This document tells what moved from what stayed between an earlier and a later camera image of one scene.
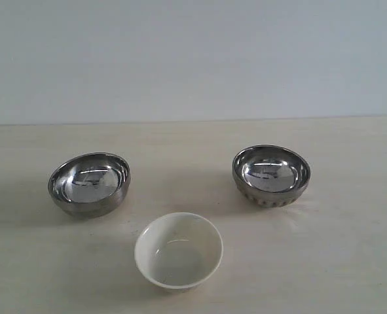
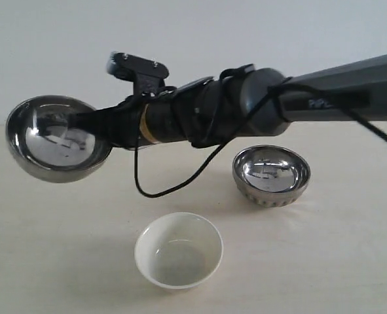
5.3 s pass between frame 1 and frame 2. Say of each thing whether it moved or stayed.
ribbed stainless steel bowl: stayed
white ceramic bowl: stayed
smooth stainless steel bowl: moved
